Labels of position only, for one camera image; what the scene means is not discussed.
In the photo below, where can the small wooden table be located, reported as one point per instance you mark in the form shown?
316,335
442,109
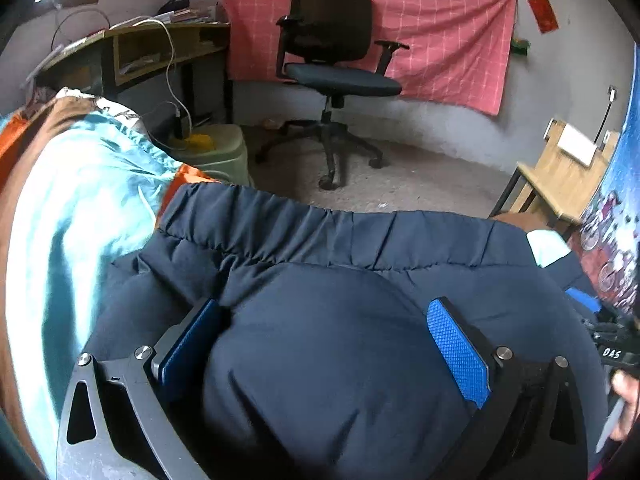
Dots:
555,180

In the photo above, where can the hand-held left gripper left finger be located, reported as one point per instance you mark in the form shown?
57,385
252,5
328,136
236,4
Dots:
192,345

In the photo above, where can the black office chair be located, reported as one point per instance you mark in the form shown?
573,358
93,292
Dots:
325,20

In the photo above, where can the light blue orange bedsheet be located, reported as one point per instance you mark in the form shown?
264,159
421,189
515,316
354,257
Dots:
75,210

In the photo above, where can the green plastic stool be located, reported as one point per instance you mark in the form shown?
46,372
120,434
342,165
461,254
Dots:
225,150

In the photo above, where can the red checked wall cloth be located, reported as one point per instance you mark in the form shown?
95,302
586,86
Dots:
440,35

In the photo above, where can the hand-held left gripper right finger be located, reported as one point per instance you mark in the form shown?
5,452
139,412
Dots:
457,355

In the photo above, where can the wooden desk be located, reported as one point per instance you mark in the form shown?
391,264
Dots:
150,35

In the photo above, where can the green wall decoration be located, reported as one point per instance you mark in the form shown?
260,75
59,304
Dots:
521,45

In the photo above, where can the wall socket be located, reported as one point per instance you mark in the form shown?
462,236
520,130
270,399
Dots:
612,93

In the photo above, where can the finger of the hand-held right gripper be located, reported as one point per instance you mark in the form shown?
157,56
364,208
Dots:
585,299

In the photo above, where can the stack of books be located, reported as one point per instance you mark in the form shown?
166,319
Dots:
185,12

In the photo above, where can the white box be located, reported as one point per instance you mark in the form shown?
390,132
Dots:
575,145

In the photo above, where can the navy padded jacket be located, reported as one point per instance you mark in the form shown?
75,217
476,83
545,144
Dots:
325,335

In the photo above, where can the red paper wall sign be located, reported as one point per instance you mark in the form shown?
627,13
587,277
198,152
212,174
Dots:
543,14

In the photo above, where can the printed blanket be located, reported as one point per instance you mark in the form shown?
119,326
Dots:
620,220

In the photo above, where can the yellow object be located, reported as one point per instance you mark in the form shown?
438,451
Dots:
197,142

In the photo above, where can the person's right hand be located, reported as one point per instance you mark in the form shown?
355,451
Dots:
630,400

